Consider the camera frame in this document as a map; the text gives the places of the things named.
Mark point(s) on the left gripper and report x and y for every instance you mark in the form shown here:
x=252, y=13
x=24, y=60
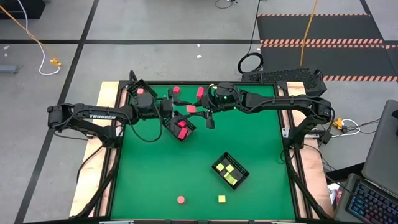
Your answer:
x=166, y=109

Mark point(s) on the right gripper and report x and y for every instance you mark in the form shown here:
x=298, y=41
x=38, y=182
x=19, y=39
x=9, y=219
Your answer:
x=224, y=99

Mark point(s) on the small red cube block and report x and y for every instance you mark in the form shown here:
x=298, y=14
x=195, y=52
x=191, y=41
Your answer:
x=177, y=90

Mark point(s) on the red cylinder block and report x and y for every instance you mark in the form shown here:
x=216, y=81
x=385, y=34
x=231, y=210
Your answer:
x=181, y=199

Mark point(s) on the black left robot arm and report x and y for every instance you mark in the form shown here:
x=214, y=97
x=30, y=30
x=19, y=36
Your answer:
x=102, y=116

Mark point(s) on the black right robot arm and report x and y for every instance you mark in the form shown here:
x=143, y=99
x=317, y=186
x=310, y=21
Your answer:
x=280, y=101

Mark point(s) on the black slotted plastic basket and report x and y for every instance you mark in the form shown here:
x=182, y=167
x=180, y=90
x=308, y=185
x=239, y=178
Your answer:
x=239, y=169
x=192, y=127
x=134, y=86

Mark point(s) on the wooden side board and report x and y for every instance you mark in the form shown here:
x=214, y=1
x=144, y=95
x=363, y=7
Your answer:
x=105, y=93
x=297, y=88

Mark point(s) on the silver metal plate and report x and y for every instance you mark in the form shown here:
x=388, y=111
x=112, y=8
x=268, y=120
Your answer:
x=285, y=132

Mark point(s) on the black perforated computer case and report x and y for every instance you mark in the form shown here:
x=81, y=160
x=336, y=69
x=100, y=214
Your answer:
x=280, y=75

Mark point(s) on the black mat with striped edges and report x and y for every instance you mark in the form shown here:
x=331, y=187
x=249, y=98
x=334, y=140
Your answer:
x=280, y=28
x=342, y=62

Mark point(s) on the black power adapter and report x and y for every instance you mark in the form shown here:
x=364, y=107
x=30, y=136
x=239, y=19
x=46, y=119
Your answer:
x=326, y=137

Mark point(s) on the yellow power plug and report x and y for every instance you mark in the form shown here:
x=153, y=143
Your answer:
x=338, y=123

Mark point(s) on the yellow plug connector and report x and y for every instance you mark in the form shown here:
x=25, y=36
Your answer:
x=55, y=62

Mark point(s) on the white and red box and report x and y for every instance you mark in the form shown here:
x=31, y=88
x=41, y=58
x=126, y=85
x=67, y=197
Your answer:
x=334, y=194

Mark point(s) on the grey laptop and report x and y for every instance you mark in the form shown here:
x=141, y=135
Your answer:
x=382, y=149

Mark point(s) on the grey metal object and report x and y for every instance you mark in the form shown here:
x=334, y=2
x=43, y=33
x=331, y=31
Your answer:
x=9, y=69

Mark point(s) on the black backlit keyboard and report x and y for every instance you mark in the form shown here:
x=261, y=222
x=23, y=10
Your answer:
x=370, y=202

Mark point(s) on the black cabinet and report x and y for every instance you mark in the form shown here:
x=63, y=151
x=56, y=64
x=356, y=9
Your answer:
x=21, y=7

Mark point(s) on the black table frame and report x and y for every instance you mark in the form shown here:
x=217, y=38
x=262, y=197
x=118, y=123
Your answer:
x=192, y=82

